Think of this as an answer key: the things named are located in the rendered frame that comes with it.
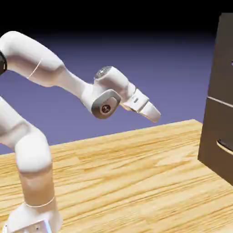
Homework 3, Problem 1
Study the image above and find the dark brown wooden cabinet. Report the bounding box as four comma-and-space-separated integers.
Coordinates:
198, 12, 233, 187

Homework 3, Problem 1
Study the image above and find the dark brown drawer front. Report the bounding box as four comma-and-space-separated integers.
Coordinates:
208, 13, 233, 106
198, 97, 233, 187

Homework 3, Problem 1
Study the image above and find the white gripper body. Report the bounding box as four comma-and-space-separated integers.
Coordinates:
139, 101, 162, 123

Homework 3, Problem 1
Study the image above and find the curved metal drawer handle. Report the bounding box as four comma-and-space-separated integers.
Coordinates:
216, 139, 233, 156

